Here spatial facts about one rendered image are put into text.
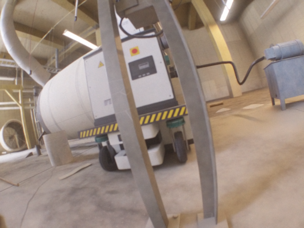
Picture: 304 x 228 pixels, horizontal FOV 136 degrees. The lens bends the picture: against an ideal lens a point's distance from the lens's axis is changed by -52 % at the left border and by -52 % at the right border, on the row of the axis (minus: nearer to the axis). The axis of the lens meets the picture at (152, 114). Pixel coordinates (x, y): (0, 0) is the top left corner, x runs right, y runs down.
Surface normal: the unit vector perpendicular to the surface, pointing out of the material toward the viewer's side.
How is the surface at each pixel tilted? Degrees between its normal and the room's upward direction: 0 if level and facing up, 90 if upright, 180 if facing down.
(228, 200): 0
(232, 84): 90
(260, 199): 0
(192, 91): 90
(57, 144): 90
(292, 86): 90
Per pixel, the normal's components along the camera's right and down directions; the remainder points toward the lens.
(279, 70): -0.61, 0.18
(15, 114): 0.94, -0.23
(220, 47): -0.24, 0.09
